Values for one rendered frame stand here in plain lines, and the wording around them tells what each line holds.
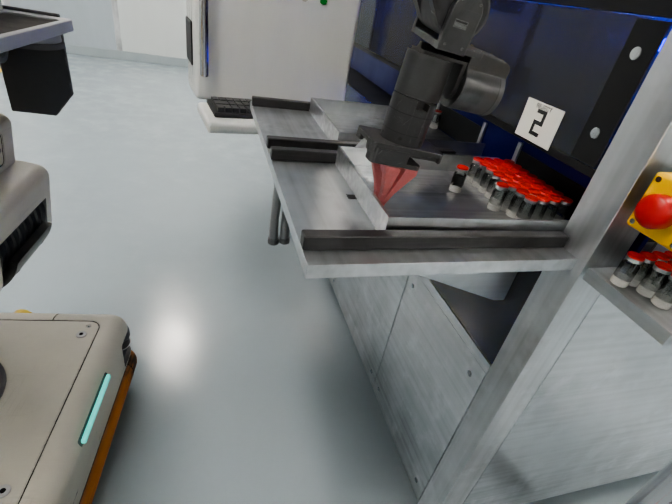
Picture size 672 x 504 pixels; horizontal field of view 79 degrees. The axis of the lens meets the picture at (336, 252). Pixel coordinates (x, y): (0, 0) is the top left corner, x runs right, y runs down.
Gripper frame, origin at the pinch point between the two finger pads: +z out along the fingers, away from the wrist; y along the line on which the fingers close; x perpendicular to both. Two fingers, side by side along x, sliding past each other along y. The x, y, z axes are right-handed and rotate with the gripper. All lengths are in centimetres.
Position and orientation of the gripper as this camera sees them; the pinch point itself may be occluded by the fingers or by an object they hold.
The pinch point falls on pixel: (378, 201)
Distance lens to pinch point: 58.5
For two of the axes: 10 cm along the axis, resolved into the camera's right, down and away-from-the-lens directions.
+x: -2.4, -5.6, 7.9
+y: 9.3, 0.8, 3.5
